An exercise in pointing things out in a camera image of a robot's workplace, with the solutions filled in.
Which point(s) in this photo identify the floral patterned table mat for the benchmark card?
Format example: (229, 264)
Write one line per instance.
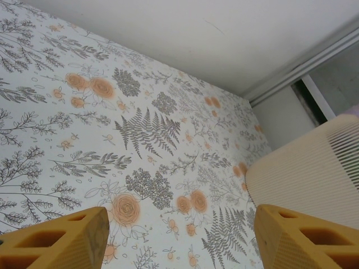
(140, 112)

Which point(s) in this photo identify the aluminium frame post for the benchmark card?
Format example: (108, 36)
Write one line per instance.
(308, 65)

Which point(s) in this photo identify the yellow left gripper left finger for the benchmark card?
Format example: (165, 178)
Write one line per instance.
(50, 243)

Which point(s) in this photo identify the pink plastic bin liner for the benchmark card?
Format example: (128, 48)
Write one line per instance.
(353, 110)

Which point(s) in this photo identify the beige slatted plastic bin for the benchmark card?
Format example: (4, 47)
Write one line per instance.
(303, 173)

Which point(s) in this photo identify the white window frame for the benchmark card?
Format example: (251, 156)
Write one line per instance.
(319, 101)

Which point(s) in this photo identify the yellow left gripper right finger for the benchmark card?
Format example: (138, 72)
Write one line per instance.
(308, 243)

